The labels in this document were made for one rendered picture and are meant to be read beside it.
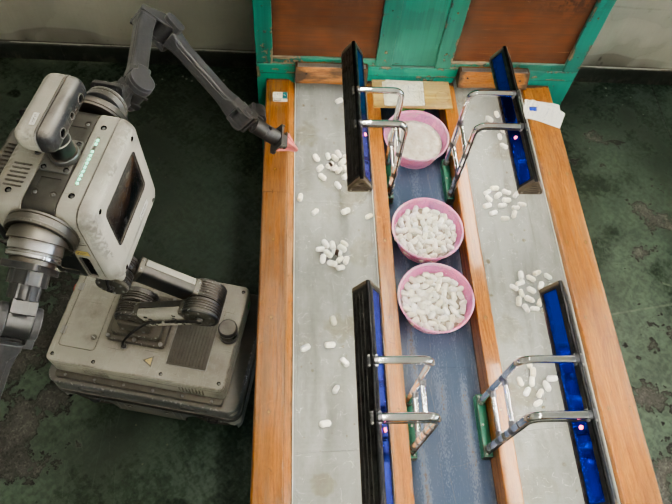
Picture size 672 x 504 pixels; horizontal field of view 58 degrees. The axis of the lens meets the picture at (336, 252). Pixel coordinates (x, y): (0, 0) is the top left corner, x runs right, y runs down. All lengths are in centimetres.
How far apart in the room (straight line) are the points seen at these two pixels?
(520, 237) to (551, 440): 74
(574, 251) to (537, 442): 72
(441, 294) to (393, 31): 104
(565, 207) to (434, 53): 81
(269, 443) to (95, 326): 88
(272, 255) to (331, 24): 94
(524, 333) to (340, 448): 74
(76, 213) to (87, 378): 111
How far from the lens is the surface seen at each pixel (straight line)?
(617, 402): 220
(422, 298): 216
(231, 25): 366
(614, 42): 405
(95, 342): 243
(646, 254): 355
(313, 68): 259
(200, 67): 217
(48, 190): 155
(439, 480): 204
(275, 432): 192
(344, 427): 196
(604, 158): 382
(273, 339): 201
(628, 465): 216
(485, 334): 212
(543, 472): 207
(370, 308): 169
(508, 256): 232
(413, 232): 228
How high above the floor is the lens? 263
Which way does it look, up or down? 60 degrees down
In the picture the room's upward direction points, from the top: 7 degrees clockwise
